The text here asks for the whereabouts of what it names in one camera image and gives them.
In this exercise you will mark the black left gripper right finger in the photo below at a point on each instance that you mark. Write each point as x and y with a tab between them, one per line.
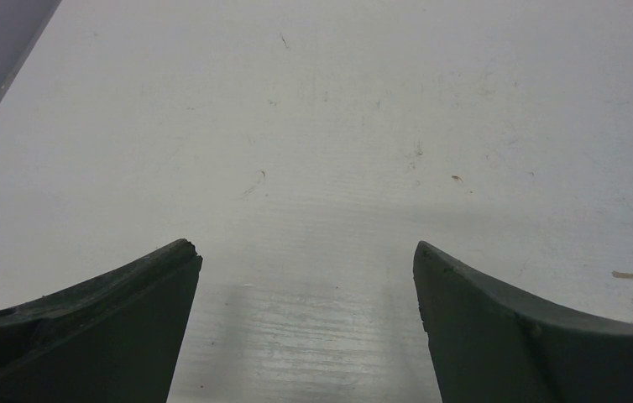
493	342

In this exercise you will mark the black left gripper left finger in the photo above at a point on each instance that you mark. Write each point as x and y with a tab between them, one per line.
113	338

